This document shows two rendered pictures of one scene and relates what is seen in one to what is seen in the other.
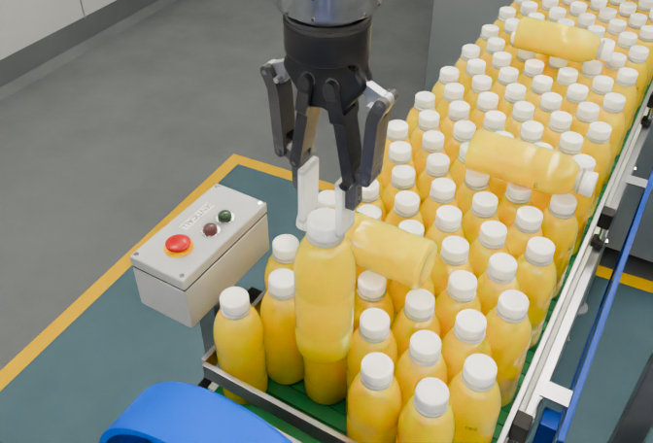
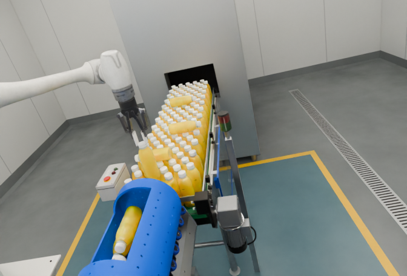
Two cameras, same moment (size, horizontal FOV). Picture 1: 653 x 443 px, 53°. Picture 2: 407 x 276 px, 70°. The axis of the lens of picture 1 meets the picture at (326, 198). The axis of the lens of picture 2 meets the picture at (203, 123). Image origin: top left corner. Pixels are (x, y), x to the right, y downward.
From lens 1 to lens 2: 0.78 m
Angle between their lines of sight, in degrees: 23
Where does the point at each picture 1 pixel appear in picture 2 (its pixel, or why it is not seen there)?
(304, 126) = (129, 123)
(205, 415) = (134, 182)
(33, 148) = (12, 229)
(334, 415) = not seen: hidden behind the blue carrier
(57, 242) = (41, 253)
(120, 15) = (26, 168)
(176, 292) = (112, 189)
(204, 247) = (114, 176)
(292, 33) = (122, 104)
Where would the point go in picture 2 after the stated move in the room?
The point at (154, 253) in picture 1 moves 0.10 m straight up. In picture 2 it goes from (102, 183) to (94, 167)
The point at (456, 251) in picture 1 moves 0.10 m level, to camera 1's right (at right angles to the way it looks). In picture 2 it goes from (175, 149) to (191, 143)
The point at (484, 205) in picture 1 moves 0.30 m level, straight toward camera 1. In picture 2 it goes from (178, 139) to (183, 164)
